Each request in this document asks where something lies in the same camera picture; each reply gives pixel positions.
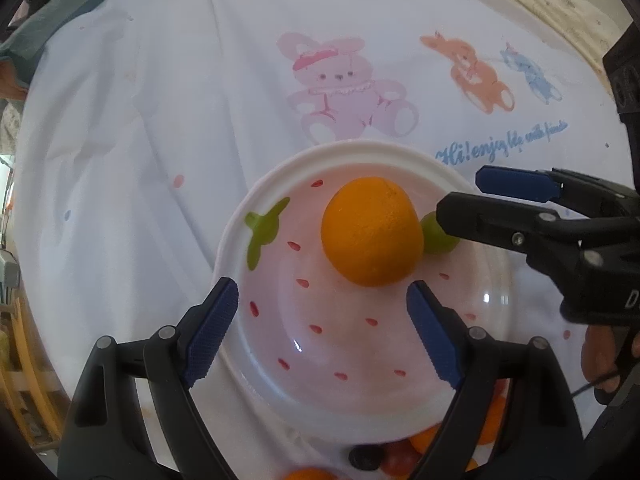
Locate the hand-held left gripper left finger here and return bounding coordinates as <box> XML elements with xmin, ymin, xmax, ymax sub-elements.
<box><xmin>57</xmin><ymin>277</ymin><xmax>240</xmax><ymax>480</ymax></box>

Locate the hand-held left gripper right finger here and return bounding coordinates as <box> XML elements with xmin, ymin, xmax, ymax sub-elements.
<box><xmin>406</xmin><ymin>280</ymin><xmax>586</xmax><ymax>480</ymax></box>

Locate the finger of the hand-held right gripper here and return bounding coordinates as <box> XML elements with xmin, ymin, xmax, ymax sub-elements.
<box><xmin>435</xmin><ymin>191</ymin><xmax>588</xmax><ymax>273</ymax></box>
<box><xmin>475</xmin><ymin>165</ymin><xmax>640</xmax><ymax>217</ymax></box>

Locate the green grape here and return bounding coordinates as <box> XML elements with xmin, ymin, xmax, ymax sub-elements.
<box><xmin>419</xmin><ymin>211</ymin><xmax>461</xmax><ymax>255</ymax></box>

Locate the large orange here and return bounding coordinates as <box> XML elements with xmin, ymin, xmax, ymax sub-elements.
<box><xmin>470</xmin><ymin>395</ymin><xmax>510</xmax><ymax>447</ymax></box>
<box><xmin>320</xmin><ymin>176</ymin><xmax>423</xmax><ymax>288</ymax></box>

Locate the pink strawberry print plate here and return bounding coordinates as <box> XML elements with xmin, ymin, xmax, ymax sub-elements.
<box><xmin>212</xmin><ymin>140</ymin><xmax>513</xmax><ymax>438</ymax></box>

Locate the red cherry tomato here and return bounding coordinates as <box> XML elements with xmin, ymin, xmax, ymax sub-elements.
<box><xmin>382</xmin><ymin>440</ymin><xmax>421</xmax><ymax>477</ymax></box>

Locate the dark purple grape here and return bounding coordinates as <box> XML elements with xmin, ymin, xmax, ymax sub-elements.
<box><xmin>348</xmin><ymin>444</ymin><xmax>386</xmax><ymax>472</ymax></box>

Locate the person's right hand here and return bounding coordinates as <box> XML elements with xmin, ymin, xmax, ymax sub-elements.
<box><xmin>581</xmin><ymin>326</ymin><xmax>640</xmax><ymax>404</ymax></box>

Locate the white bunny print bedsheet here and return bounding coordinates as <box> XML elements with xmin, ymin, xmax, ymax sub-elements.
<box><xmin>14</xmin><ymin>0</ymin><xmax>640</xmax><ymax>480</ymax></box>

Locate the grey box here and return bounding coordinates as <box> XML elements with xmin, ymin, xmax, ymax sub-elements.
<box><xmin>0</xmin><ymin>249</ymin><xmax>22</xmax><ymax>292</ymax></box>

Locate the thin black cable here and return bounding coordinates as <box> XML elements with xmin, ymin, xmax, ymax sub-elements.
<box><xmin>572</xmin><ymin>367</ymin><xmax>620</xmax><ymax>397</ymax></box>

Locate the yellow wooden frame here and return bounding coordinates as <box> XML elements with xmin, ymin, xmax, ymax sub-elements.
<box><xmin>5</xmin><ymin>295</ymin><xmax>71</xmax><ymax>448</ymax></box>

